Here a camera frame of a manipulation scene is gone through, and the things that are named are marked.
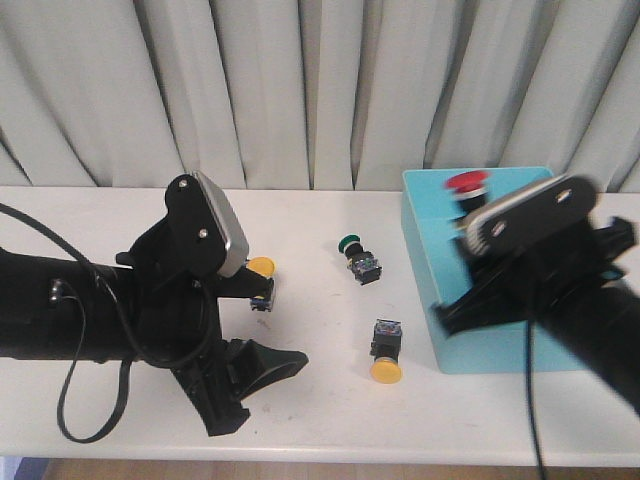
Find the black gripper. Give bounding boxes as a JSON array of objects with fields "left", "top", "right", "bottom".
[
  {"left": 433, "top": 217, "right": 633, "bottom": 336},
  {"left": 117, "top": 215, "right": 308, "bottom": 436}
]

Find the yellow mushroom push button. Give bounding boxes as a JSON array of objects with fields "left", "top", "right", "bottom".
[{"left": 246, "top": 256, "right": 276, "bottom": 312}]

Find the red mushroom push button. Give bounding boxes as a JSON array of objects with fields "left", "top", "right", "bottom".
[{"left": 445, "top": 170, "right": 489, "bottom": 222}]

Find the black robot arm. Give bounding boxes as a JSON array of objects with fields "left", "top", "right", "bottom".
[
  {"left": 432, "top": 217, "right": 639, "bottom": 409},
  {"left": 1, "top": 218, "right": 308, "bottom": 438}
]

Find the light blue plastic box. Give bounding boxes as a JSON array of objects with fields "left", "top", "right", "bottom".
[{"left": 400, "top": 166, "right": 601, "bottom": 375}]

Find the grey pleated curtain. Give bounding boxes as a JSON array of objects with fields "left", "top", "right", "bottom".
[{"left": 1, "top": 1, "right": 639, "bottom": 193}]

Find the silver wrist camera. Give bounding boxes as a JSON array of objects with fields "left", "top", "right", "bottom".
[
  {"left": 165, "top": 171, "right": 249, "bottom": 278},
  {"left": 462, "top": 175, "right": 597, "bottom": 257}
]

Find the green push button switch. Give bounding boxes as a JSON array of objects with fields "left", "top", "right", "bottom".
[{"left": 338, "top": 234, "right": 382, "bottom": 286}]

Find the yellow push button switch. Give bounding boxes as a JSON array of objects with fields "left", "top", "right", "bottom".
[{"left": 370, "top": 319, "right": 403, "bottom": 384}]

